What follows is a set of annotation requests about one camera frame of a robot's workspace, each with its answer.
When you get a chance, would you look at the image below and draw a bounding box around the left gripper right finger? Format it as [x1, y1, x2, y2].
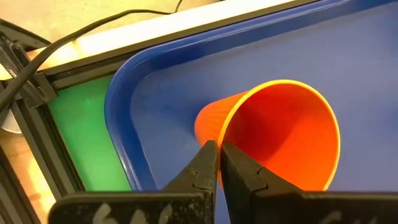
[220, 141, 398, 224]

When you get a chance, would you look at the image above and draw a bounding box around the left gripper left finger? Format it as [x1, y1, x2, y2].
[48, 139, 219, 224]

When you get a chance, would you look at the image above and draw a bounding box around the orange plastic cup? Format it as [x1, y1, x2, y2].
[194, 79, 341, 192]

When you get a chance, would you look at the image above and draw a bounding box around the blue plastic tray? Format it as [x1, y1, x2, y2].
[104, 0, 398, 224]

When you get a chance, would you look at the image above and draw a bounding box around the black cable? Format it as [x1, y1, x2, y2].
[0, 0, 184, 113]

